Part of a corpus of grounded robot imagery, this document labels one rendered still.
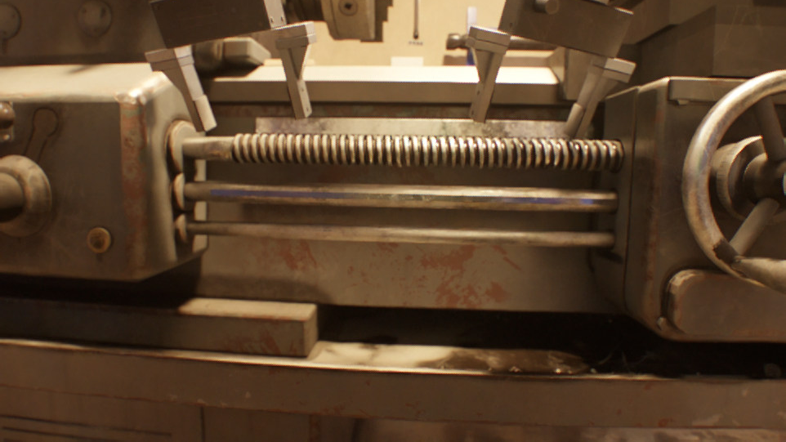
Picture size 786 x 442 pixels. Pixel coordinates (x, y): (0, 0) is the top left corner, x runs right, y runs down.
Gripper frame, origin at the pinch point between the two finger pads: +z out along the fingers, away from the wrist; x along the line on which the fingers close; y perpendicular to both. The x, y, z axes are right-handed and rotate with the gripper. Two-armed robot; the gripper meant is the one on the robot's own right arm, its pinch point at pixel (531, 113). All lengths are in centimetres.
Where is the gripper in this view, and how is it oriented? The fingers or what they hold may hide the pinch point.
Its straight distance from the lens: 51.0
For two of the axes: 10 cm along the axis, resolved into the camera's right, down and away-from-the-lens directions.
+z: -1.9, 8.7, 4.5
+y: 1.0, 4.7, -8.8
